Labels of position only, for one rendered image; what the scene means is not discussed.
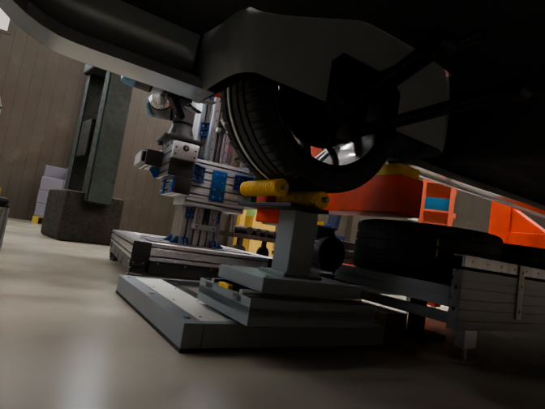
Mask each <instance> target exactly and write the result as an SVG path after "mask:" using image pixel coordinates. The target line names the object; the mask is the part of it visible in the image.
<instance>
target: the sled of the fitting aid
mask: <svg viewBox="0 0 545 409"><path fill-rule="evenodd" d="M197 299H198V300H200V301H201V302H203V303H205V304H207V305H208V306H210V307H212V308H215V309H216V310H217V311H219V312H222V313H224V314H225V315H227V316H229V317H231V318H232V319H234V320H236V321H238V322H240V323H241V324H243V325H245V326H251V327H264V328H270V327H308V328H344V329H359V328H364V329H373V326H374V320H375V307H376V306H375V305H371V304H366V303H364V302H361V301H359V299H338V298H326V297H314V296H302V295H279V294H267V293H260V292H258V291H254V290H252V289H250V288H248V287H245V286H242V285H239V284H237V283H235V282H231V281H229V280H226V279H224V278H200V286H199V291H198V296H197Z"/></svg>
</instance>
